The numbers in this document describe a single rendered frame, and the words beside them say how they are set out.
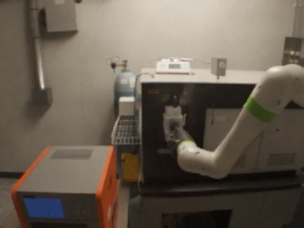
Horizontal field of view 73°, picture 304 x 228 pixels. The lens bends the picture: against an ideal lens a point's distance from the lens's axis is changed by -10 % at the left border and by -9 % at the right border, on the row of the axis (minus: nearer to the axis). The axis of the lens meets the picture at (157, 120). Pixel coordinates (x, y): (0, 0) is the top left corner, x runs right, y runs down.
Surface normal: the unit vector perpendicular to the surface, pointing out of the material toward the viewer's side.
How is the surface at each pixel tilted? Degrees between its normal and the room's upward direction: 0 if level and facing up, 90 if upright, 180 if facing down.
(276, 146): 90
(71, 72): 90
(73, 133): 90
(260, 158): 90
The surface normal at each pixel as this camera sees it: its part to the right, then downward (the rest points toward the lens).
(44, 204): 0.06, 0.33
